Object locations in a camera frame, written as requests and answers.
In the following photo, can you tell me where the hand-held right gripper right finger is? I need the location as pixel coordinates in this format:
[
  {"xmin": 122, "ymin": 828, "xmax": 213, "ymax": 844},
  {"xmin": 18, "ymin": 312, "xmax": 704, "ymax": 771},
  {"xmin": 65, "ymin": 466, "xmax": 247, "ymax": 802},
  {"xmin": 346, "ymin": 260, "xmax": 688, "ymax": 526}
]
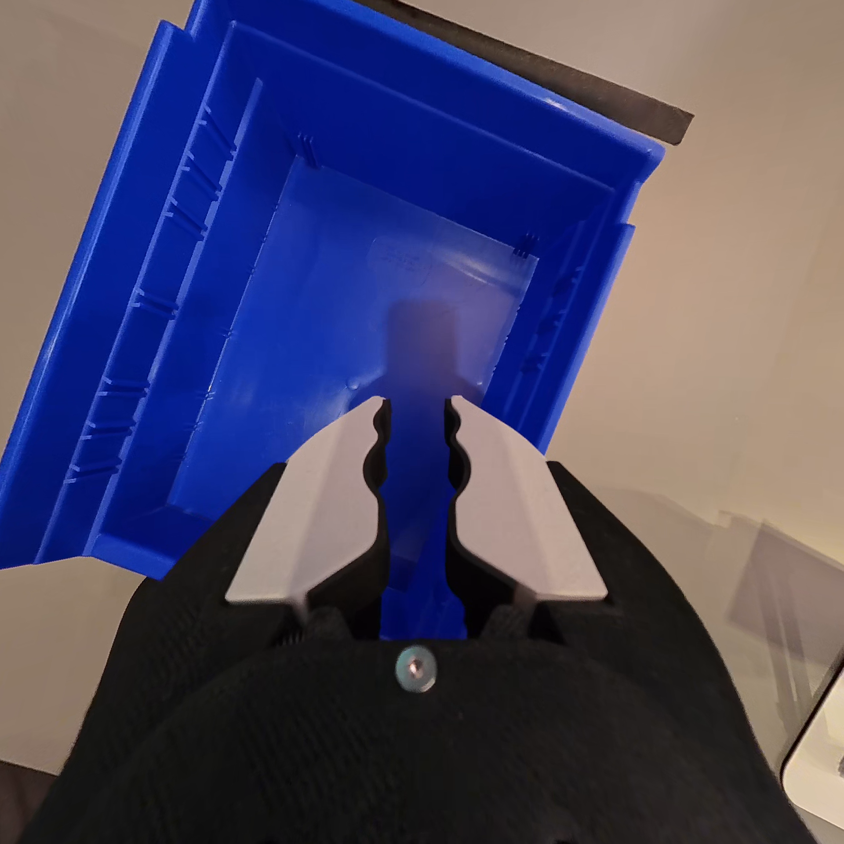
[{"xmin": 444, "ymin": 396, "xmax": 611, "ymax": 640}]

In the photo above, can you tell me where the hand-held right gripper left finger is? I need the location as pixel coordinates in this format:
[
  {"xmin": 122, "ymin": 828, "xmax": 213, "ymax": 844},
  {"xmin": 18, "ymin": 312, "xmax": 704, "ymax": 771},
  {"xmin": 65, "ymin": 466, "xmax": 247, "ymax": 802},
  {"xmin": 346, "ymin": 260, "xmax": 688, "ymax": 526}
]
[{"xmin": 225, "ymin": 393, "xmax": 395, "ymax": 640}]

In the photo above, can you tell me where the blue plastic bin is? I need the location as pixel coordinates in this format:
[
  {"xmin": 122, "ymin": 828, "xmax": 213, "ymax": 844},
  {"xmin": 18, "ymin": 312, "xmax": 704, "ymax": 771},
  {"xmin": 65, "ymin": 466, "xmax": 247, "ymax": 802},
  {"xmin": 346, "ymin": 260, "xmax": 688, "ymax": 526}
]
[{"xmin": 0, "ymin": 0, "xmax": 664, "ymax": 640}]

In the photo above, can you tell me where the instruction sheet on stand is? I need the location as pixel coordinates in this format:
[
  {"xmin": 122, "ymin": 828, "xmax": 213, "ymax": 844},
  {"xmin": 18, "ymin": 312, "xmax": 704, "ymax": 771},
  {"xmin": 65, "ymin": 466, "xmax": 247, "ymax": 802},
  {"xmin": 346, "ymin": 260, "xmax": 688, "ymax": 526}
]
[{"xmin": 779, "ymin": 656, "xmax": 844, "ymax": 829}]

